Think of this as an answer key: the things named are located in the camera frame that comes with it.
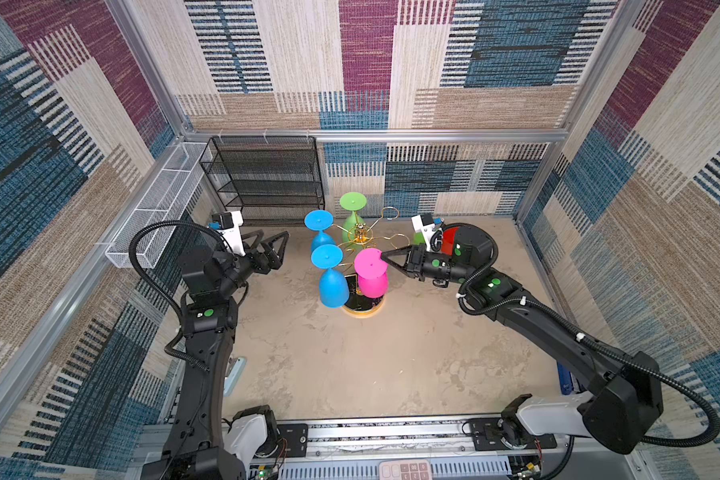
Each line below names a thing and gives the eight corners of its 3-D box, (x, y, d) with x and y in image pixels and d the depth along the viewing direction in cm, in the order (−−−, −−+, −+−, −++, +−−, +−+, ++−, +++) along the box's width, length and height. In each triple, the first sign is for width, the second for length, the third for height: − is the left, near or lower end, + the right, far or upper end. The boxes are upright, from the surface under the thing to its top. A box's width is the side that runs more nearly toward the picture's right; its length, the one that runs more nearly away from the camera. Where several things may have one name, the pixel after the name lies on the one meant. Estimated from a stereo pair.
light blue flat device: (223, 395, 82) (219, 392, 80) (238, 359, 89) (235, 355, 86) (233, 397, 82) (229, 395, 80) (248, 361, 88) (245, 357, 86)
